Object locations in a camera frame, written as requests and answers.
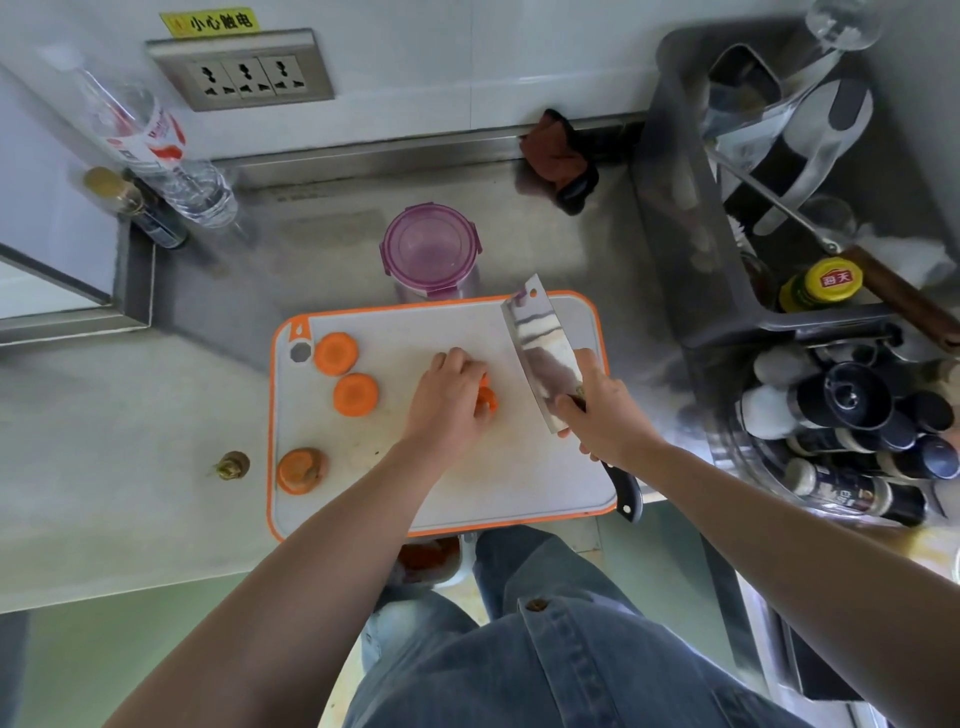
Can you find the person's left hand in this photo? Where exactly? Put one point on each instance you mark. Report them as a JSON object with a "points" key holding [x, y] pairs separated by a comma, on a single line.
{"points": [[446, 412]]}

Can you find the person's right hand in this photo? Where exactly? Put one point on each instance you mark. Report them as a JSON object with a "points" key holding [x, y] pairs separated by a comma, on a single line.
{"points": [[611, 424]]}

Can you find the brown-centred carrot end slice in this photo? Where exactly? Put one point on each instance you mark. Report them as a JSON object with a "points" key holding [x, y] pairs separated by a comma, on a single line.
{"points": [[304, 468]]}

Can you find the purple lidded container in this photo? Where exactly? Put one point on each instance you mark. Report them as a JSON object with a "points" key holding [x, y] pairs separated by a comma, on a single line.
{"points": [[429, 247]]}

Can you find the brown carrot top stub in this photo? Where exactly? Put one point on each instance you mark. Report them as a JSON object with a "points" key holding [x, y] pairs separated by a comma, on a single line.
{"points": [[232, 466]]}

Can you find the person's right forearm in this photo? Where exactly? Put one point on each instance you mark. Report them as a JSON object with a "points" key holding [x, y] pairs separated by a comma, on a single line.
{"points": [[787, 570]]}

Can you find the person's left forearm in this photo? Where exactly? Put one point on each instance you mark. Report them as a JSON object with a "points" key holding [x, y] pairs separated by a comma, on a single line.
{"points": [[285, 615]]}

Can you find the white orange-rimmed cutting board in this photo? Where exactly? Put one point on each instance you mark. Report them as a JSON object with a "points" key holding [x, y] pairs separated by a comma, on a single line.
{"points": [[525, 480]]}

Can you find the clear round basin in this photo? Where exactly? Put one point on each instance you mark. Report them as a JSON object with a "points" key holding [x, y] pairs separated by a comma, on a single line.
{"points": [[750, 469]]}

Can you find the white waste bin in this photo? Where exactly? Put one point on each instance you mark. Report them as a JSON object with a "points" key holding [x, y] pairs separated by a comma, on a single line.
{"points": [[465, 559]]}

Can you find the blue denim trousers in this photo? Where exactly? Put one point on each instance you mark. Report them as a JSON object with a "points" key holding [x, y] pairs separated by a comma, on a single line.
{"points": [[517, 570]]}

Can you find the pale green cabinet front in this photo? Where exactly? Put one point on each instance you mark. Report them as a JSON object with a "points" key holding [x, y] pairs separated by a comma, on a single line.
{"points": [[112, 660], [660, 592]]}

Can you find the group of seasoning bottles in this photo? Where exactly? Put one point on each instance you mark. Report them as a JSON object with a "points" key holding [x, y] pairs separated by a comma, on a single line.
{"points": [[847, 394]]}

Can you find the blue denim shirt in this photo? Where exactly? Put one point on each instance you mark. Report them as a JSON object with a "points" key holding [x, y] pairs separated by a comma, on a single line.
{"points": [[600, 675]]}

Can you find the yellow-capped sauce bottle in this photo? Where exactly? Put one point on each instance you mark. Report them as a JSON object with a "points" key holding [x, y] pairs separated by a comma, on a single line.
{"points": [[832, 279]]}

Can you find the dark red cloth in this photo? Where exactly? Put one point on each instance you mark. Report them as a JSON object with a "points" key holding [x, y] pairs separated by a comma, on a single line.
{"points": [[551, 154]]}

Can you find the clear plastic water bottle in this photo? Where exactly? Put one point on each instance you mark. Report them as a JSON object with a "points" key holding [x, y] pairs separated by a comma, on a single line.
{"points": [[199, 195]]}

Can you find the small gold-capped bottle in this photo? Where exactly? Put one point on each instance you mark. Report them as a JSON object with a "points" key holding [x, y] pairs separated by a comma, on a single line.
{"points": [[161, 229]]}

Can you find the white and black bag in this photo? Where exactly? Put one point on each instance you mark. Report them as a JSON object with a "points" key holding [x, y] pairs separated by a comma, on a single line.
{"points": [[810, 142]]}

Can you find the yellow warning sticker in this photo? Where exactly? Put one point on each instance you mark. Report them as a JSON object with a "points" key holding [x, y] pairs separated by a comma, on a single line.
{"points": [[210, 22]]}

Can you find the grey wall socket panel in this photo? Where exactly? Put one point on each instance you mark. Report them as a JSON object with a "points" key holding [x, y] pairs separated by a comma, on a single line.
{"points": [[240, 75]]}

